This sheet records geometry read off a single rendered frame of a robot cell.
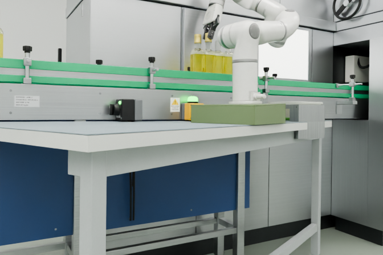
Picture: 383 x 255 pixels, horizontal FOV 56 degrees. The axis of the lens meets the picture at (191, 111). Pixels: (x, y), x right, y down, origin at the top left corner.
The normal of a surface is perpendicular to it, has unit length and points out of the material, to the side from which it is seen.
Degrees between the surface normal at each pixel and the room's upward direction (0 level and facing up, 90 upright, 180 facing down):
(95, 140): 90
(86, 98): 90
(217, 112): 90
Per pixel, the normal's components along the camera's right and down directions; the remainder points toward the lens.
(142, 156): 0.80, 0.01
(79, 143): -0.60, 0.00
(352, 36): -0.88, -0.01
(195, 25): 0.48, 0.01
